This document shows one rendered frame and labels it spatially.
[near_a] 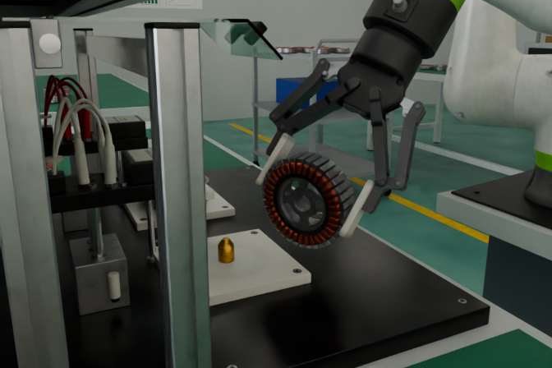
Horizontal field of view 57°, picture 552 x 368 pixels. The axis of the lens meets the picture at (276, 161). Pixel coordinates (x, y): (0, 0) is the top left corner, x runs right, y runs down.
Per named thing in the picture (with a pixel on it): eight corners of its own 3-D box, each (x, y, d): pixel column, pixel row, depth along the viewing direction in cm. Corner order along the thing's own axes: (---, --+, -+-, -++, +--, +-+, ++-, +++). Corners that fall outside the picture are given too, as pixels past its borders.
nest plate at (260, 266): (259, 236, 71) (259, 227, 71) (311, 282, 58) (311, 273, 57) (150, 255, 65) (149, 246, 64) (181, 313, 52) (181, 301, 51)
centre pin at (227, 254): (231, 255, 62) (230, 234, 62) (236, 261, 60) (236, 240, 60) (215, 258, 61) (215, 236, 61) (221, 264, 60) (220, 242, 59)
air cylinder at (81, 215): (95, 211, 81) (92, 177, 79) (101, 227, 74) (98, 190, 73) (61, 216, 79) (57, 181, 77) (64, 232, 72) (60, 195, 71)
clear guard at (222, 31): (227, 54, 97) (227, 21, 96) (283, 60, 76) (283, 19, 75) (42, 57, 84) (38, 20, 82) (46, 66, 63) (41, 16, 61)
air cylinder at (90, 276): (119, 275, 60) (116, 231, 58) (131, 305, 53) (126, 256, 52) (73, 284, 57) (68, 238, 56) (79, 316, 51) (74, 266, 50)
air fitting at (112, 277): (120, 296, 52) (117, 269, 52) (121, 301, 51) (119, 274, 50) (108, 298, 52) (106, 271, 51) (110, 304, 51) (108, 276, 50)
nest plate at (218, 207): (205, 189, 92) (205, 182, 92) (235, 215, 79) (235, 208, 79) (120, 200, 86) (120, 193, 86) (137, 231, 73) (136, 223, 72)
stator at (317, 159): (356, 190, 53) (370, 179, 56) (272, 142, 58) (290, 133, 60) (324, 268, 59) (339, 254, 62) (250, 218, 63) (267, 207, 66)
